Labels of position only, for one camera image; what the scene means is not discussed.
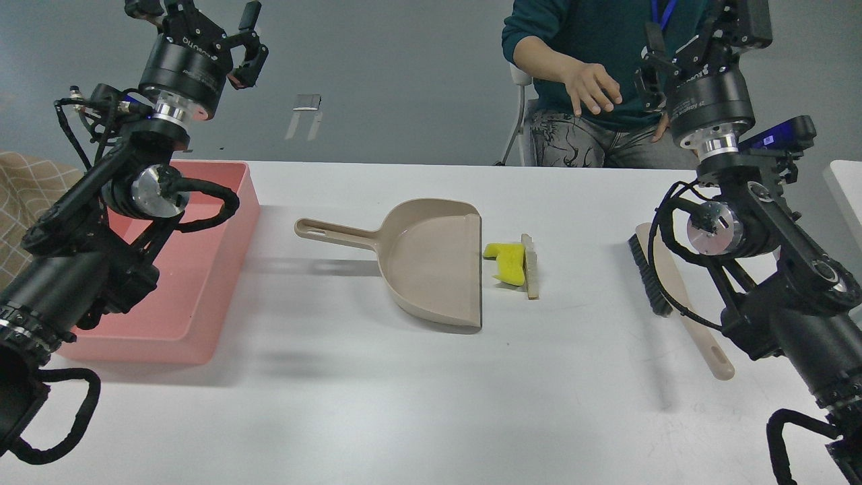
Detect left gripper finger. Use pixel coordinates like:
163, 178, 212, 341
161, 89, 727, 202
213, 1, 269, 90
124, 0, 167, 26

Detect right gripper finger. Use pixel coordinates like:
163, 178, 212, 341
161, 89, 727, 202
714, 1, 773, 49
634, 22, 677, 112

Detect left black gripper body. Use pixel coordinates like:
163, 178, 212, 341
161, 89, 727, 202
138, 2, 229, 121

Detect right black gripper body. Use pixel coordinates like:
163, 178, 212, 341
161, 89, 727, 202
665, 27, 756, 150

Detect beige brush black bristles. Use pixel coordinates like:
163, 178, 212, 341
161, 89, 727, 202
628, 223, 735, 381

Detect white bread slice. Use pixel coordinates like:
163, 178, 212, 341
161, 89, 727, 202
521, 233, 539, 300

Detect yellow sponge piece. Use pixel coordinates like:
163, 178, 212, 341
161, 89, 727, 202
482, 242, 526, 288

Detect beige plastic dustpan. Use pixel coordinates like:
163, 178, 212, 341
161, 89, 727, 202
294, 197, 482, 331

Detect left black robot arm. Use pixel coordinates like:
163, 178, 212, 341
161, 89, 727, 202
2, 1, 269, 465

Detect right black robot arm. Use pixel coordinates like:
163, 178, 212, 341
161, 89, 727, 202
635, 1, 861, 484

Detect pink plastic bin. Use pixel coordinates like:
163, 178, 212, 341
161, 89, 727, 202
59, 160, 261, 364

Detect person's hand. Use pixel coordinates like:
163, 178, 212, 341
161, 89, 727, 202
562, 61, 623, 117

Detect seated person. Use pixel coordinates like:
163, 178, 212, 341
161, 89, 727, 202
501, 1, 710, 170

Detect white chair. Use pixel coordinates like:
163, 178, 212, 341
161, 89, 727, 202
494, 63, 537, 166

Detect white side table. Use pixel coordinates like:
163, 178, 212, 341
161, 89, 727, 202
823, 160, 861, 248

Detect beige checkered cloth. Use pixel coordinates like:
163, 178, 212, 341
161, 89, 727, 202
1, 150, 83, 289

